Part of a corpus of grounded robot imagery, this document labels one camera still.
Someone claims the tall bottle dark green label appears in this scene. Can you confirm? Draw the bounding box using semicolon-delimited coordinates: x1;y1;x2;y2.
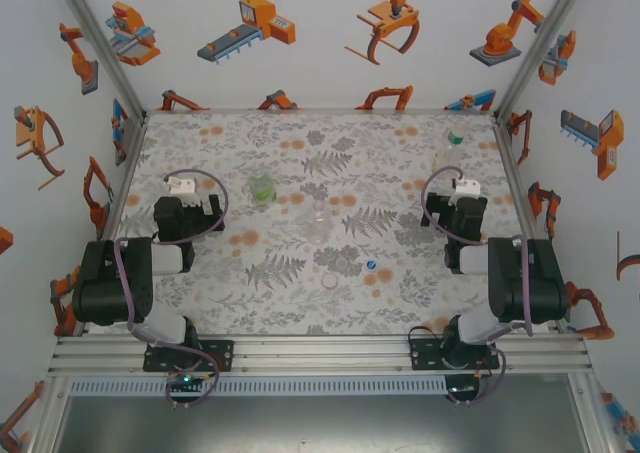
433;119;474;177

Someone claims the clear unlabelled plastic bottle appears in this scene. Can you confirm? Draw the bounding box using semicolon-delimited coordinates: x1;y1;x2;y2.
305;197;335;247

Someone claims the floral patterned table mat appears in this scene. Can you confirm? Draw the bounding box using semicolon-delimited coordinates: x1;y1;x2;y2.
99;111;556;337

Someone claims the grey metal panel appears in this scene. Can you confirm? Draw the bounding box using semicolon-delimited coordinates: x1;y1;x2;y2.
52;395;589;453

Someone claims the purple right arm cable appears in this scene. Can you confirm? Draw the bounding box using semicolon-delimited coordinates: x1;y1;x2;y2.
421;166;535;408

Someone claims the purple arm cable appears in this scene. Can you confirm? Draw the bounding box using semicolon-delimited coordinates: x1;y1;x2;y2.
113;168;230;410
421;166;535;408

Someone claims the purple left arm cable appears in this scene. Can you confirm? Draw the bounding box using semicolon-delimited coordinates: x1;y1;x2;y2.
113;168;230;410

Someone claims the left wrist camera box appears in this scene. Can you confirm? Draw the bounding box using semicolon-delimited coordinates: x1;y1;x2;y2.
166;176;201;209

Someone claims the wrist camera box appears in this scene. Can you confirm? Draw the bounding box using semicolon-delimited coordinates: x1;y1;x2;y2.
166;176;201;209
451;176;482;199

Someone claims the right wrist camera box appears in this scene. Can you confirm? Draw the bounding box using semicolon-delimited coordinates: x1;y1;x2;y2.
451;176;482;199

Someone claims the aluminium table edge rail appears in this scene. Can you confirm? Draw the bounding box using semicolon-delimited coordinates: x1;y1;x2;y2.
144;106;497;117
492;111;571;334
82;112;150;337

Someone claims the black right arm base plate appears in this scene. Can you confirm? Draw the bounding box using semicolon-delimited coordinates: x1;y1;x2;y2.
408;337;501;372

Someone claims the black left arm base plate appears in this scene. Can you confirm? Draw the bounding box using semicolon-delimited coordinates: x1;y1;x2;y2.
143;339;235;373

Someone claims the wide aluminium base rail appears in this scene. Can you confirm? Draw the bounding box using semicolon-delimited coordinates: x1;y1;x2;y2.
47;333;594;378

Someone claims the aluminium corner post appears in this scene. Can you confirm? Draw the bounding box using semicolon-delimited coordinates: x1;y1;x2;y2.
49;0;150;124
492;0;596;123

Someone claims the slotted grey cable duct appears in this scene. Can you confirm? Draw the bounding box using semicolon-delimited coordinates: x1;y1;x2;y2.
67;376;447;397

